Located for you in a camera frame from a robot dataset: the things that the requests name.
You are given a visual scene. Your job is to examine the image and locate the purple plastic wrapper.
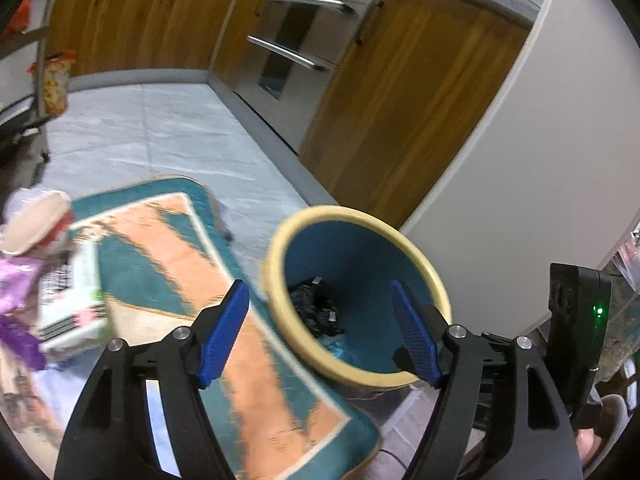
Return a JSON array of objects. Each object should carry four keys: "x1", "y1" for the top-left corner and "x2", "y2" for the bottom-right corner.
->
[{"x1": 1, "y1": 257, "x2": 47, "y2": 370}]

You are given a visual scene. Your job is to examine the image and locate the teal bin with yellow rim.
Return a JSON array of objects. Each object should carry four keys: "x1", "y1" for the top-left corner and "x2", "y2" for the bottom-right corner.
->
[{"x1": 260, "y1": 205, "x2": 452, "y2": 390}]

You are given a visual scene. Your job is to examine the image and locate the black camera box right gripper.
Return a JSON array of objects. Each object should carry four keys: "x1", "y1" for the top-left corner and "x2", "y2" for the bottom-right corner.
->
[{"x1": 544, "y1": 263, "x2": 612, "y2": 429}]

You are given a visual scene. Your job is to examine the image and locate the teal and orange floor rug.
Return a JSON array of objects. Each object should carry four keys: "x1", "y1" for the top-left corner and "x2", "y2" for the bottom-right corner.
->
[{"x1": 55, "y1": 177, "x2": 380, "y2": 479}]

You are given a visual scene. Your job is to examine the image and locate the white green carton box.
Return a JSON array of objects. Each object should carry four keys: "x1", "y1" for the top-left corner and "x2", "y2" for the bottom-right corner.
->
[{"x1": 36, "y1": 240, "x2": 110, "y2": 362}]

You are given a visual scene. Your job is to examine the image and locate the stainless steel shelf rack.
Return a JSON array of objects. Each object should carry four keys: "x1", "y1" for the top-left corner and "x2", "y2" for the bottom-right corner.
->
[{"x1": 1, "y1": 0, "x2": 55, "y2": 164}]

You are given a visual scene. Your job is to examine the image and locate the floral snack jar red lid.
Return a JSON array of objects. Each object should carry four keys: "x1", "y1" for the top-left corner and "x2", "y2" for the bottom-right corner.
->
[{"x1": 43, "y1": 50, "x2": 76, "y2": 117}]

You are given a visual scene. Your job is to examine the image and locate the stainless steel built-in oven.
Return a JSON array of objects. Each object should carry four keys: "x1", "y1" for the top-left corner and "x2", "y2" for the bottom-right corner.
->
[{"x1": 236, "y1": 0, "x2": 373, "y2": 152}]

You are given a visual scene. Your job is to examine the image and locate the person's right hand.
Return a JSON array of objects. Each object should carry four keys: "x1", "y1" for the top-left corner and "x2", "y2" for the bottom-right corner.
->
[{"x1": 576, "y1": 428, "x2": 602, "y2": 468}]

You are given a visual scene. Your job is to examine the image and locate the white refrigerator side panel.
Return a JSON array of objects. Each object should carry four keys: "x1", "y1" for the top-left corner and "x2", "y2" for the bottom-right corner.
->
[{"x1": 402, "y1": 0, "x2": 639, "y2": 337}]

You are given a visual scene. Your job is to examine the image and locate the wooden kitchen cabinets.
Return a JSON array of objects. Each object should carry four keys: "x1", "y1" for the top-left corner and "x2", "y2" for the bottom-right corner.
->
[{"x1": 47, "y1": 0, "x2": 539, "y2": 226}]

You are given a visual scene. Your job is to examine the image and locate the red white paper bowl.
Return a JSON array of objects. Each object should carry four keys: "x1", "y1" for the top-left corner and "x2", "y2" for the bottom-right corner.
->
[{"x1": 1, "y1": 191, "x2": 74, "y2": 258}]

